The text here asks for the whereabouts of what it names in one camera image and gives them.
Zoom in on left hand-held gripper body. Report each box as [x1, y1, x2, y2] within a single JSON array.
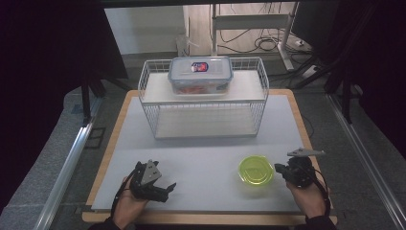
[[128, 159, 166, 203]]

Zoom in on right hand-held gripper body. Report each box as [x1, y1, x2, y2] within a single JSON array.
[[281, 147, 327, 189]]

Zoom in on green round container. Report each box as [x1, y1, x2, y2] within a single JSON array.
[[237, 154, 276, 187]]

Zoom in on white wire shelf rack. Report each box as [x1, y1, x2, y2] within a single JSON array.
[[137, 57, 270, 140]]

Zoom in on clear rectangular food container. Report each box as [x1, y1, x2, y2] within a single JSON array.
[[167, 56, 235, 96]]

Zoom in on person's right hand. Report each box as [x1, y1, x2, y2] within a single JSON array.
[[285, 179, 327, 220]]

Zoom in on person's left hand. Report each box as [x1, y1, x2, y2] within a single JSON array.
[[111, 176, 149, 230]]

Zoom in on pale grey table mat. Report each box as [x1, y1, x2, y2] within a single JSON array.
[[90, 94, 313, 214]]

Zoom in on black stand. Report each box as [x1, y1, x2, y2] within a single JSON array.
[[79, 75, 108, 127], [324, 61, 363, 125]]

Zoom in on white power strip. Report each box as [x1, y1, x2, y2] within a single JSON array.
[[301, 64, 321, 80]]

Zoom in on black curtain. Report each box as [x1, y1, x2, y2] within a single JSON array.
[[319, 0, 406, 157], [0, 0, 129, 214]]

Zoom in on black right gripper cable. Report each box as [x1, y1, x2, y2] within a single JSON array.
[[310, 168, 332, 219]]

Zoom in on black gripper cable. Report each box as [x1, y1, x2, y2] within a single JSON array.
[[310, 168, 332, 219], [110, 166, 142, 219]]

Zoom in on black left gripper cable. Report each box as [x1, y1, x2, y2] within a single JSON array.
[[110, 166, 142, 219]]

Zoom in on aluminium floor rail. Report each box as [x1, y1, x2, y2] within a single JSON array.
[[33, 123, 94, 230], [327, 94, 406, 230]]

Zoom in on black floor cables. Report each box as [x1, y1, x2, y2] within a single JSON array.
[[218, 27, 314, 56]]

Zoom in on white wall panel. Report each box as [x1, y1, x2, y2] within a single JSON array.
[[103, 5, 187, 56]]

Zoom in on white metal desk frame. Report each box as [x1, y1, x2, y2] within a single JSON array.
[[210, 2, 298, 72]]

